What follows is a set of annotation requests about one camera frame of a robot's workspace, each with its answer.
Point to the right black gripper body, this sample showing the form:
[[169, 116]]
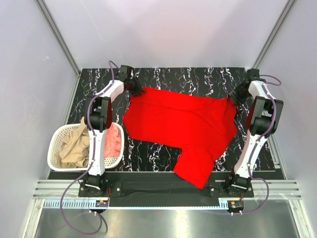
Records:
[[237, 96]]

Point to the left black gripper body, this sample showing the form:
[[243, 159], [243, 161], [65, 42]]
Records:
[[136, 89]]

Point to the red t shirt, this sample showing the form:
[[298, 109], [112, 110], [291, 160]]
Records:
[[201, 127]]

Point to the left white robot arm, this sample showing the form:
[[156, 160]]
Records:
[[98, 118]]

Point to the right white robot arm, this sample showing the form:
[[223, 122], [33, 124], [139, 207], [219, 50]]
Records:
[[262, 122]]

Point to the pink t shirt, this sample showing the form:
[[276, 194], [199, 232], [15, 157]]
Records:
[[113, 142]]

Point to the beige t shirt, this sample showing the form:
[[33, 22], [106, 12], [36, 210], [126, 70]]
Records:
[[74, 152]]

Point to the white plastic laundry basket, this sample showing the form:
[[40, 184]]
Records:
[[56, 144]]

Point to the right small electronics board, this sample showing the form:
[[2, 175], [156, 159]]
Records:
[[236, 205]]

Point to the small electronics board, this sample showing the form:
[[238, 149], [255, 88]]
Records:
[[102, 203], [236, 205]]

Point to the left small electronics board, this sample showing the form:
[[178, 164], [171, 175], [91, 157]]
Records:
[[102, 203]]

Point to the left aluminium frame post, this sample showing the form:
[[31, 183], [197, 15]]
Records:
[[58, 36]]

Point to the aluminium frame post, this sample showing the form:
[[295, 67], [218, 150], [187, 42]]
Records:
[[274, 32], [58, 36]]

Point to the right aluminium frame post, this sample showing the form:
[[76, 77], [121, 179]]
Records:
[[274, 32]]

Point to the front aluminium rail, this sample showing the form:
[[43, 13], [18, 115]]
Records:
[[56, 193]]

